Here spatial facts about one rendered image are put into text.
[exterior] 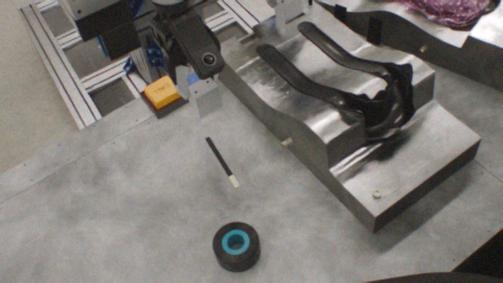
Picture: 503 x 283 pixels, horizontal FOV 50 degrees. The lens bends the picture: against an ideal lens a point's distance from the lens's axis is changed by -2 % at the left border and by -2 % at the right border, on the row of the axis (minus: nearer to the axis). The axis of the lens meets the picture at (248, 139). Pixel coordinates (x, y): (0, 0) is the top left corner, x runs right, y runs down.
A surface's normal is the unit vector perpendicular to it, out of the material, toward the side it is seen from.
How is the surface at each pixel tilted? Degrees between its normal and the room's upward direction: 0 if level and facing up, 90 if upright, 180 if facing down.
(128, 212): 0
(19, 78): 0
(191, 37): 30
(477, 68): 90
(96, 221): 0
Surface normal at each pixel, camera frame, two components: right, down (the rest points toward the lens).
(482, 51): -0.61, 0.66
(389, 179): -0.11, -0.62
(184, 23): 0.21, -0.24
